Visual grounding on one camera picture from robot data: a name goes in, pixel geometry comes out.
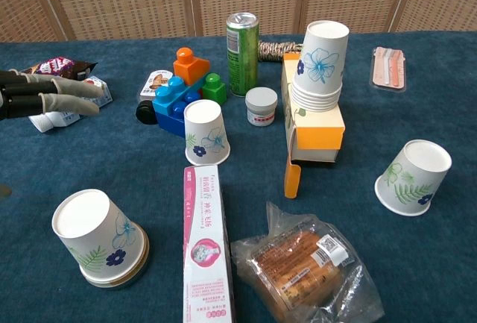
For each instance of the white blue milk bottle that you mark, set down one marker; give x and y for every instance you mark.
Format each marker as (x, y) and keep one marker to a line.
(46, 123)

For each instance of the stack of floral paper cups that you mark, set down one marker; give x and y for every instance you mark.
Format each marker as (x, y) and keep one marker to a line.
(320, 65)

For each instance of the orange toy building block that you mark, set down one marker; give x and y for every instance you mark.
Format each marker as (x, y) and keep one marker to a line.
(190, 67)

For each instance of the pink razor blister pack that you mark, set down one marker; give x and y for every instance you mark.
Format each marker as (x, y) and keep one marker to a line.
(389, 69)

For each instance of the brown snack bag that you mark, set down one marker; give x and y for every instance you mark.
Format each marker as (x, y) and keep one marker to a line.
(63, 66)

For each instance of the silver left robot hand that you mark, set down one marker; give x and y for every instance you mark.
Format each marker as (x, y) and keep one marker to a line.
(56, 93)

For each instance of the white jar grey lid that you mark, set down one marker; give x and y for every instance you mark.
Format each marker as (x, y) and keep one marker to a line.
(261, 108)

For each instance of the dark blue toy block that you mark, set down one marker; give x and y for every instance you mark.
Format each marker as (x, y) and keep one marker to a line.
(169, 123)

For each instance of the pink white toothpaste box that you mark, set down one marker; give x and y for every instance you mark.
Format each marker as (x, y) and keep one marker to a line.
(205, 244)

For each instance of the bread in clear bag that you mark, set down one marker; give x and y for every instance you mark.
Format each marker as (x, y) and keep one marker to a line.
(298, 263)

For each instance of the floral paper cup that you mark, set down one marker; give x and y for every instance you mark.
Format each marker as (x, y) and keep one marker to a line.
(93, 233)
(410, 185)
(206, 133)

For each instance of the green toy building block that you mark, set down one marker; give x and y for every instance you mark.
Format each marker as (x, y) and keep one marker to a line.
(214, 91)

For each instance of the green drink can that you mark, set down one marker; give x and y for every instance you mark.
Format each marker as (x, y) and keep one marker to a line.
(242, 58)

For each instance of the round gold tin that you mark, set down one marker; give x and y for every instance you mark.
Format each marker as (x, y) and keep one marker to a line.
(144, 254)

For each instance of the light blue toy block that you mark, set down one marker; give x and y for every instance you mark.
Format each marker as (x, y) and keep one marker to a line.
(167, 95)

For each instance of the nut-label bottle black cap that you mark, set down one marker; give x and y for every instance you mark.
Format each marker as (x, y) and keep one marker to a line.
(158, 80)

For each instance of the white and orange carton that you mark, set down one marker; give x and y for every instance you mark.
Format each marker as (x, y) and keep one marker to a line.
(316, 133)

